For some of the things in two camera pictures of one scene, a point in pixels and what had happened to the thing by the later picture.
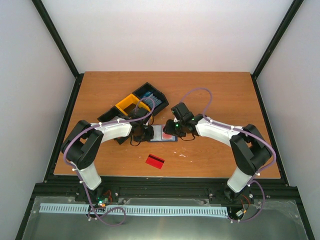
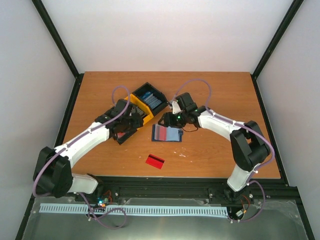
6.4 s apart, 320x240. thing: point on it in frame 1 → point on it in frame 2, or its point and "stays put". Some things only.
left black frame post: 49,22 stays put
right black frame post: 291,14 stays put
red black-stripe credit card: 155,161 stays put
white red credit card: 167,137 → 161,133
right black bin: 148,90 stays put
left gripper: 150,136 → 137,115
